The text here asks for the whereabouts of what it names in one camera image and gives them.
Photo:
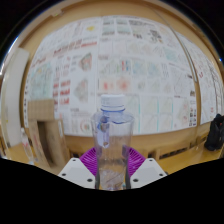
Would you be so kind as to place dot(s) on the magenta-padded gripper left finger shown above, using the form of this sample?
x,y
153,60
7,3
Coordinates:
x,y
76,172

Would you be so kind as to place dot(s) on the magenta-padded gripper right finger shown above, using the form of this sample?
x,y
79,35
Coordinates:
x,y
148,172

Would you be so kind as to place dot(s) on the clear plastic water bottle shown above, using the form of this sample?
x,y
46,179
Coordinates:
x,y
112,140

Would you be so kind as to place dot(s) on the small red-labelled plastic bottle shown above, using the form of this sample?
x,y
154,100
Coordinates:
x,y
27,146

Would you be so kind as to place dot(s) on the brown cardboard box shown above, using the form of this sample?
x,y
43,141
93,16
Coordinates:
x,y
41,113

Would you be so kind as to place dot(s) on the black bag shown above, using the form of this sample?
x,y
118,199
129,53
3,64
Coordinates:
x,y
216,131

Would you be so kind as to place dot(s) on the white standing air conditioner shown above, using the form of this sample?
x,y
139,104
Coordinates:
x,y
13,96

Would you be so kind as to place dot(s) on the printed paper wall poster display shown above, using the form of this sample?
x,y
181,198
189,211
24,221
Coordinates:
x,y
208,86
133,60

